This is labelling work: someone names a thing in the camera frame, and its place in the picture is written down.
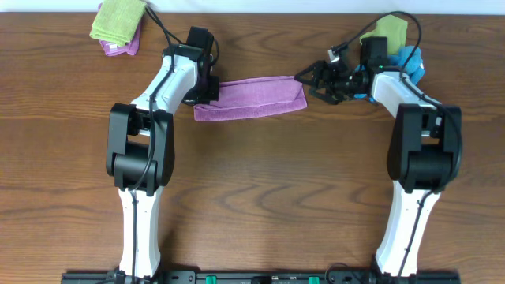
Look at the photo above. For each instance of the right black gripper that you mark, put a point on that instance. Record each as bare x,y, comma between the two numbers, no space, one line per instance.
323,82

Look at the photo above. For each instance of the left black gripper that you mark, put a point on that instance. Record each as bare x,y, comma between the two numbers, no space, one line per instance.
213,91

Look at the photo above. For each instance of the pink microfiber cloth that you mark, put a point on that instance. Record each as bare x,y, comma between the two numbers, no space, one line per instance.
253,98

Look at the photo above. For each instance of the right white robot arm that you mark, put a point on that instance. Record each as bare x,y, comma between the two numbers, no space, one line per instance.
424,156

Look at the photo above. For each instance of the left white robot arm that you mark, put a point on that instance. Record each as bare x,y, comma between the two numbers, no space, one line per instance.
140,151

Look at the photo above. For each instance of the folded purple cloth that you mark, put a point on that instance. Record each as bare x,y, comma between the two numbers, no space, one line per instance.
131,48

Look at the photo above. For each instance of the crumpled olive green cloth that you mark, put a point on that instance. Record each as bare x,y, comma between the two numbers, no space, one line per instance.
394,29

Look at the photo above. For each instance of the crumpled blue cloth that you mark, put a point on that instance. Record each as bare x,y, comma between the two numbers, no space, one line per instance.
408,59

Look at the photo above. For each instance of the folded green cloth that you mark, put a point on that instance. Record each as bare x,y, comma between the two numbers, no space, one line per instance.
117,21

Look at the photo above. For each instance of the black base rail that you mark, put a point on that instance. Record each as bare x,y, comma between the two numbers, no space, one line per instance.
332,277

